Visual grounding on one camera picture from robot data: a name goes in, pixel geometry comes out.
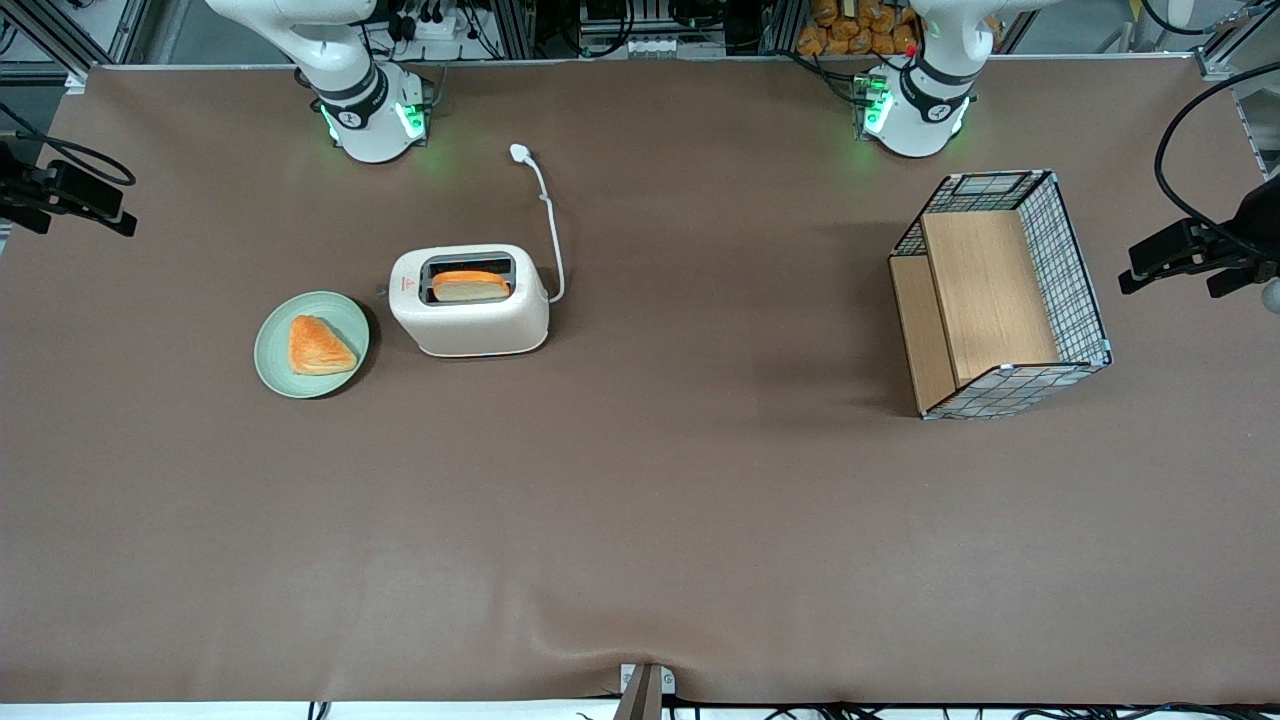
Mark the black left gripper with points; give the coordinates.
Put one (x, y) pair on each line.
(1258, 222)

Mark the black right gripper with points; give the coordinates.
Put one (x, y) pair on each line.
(12, 180)

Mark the cream white toaster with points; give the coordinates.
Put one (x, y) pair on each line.
(470, 325)

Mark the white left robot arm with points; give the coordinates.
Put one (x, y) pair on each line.
(915, 125)

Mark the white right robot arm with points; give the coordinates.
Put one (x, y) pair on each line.
(370, 130)

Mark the bread slice in toaster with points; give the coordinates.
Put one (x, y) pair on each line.
(468, 288)

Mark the wooden step shelf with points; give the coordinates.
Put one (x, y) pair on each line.
(985, 290)

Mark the pale green round plate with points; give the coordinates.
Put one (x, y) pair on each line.
(275, 350)

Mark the triangular orange pastry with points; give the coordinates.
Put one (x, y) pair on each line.
(318, 348)

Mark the white power strip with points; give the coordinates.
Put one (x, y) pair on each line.
(440, 25)

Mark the bag of bread rolls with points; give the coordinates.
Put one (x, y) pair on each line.
(850, 30)

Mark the brown table cover mat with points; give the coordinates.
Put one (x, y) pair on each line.
(700, 500)

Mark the grey metal clamp bracket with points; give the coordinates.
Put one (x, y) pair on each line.
(628, 678)

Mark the brown camera post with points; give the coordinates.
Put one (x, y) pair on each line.
(640, 700)

